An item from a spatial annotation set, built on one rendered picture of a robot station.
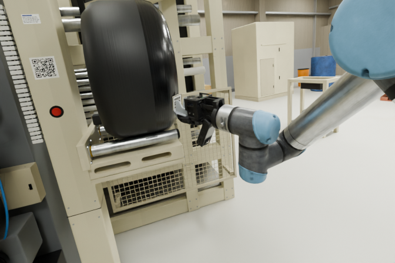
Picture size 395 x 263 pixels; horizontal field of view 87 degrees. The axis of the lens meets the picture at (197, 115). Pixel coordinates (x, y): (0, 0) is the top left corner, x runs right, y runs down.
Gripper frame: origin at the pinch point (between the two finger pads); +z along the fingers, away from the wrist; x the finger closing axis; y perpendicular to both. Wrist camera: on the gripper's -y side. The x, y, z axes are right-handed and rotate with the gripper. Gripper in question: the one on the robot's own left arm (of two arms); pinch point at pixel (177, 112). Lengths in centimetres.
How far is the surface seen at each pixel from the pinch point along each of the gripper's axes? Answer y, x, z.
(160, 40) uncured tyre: 24.0, -1.1, 4.2
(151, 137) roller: -11.8, 4.6, 13.3
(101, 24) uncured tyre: 30.6, 11.9, 14.6
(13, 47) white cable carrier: 28, 32, 42
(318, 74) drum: -129, -622, 119
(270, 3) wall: 91, -800, 355
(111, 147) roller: -11.6, 18.1, 19.8
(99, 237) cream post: -54, 32, 29
